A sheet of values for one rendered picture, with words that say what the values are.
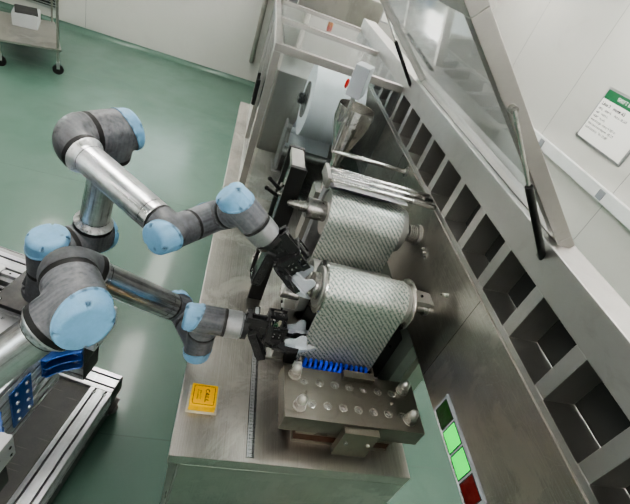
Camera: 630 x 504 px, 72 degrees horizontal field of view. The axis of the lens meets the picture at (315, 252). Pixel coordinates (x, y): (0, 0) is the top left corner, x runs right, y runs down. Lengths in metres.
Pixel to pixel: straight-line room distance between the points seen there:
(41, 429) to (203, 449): 0.95
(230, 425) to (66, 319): 0.55
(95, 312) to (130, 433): 1.38
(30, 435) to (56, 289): 1.15
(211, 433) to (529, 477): 0.74
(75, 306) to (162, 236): 0.21
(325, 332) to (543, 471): 0.60
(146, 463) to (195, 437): 0.98
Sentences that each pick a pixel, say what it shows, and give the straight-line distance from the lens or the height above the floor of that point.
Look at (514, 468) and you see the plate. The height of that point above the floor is 1.33.
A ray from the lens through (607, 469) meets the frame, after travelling 0.86.
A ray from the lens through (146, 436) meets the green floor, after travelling 2.25.
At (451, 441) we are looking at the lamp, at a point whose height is 1.18.
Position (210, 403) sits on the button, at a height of 0.92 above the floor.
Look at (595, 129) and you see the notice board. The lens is 4.55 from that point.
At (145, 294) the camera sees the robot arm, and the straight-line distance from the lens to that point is 1.18.
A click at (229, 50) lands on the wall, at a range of 6.57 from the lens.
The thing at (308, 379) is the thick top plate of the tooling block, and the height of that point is 1.03.
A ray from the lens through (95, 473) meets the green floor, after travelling 2.18.
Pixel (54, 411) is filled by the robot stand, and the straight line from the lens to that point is 2.09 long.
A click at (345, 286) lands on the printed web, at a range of 1.13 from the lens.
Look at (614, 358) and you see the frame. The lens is 0.85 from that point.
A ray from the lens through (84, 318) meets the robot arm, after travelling 0.93.
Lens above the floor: 1.98
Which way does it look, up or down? 34 degrees down
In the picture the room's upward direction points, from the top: 23 degrees clockwise
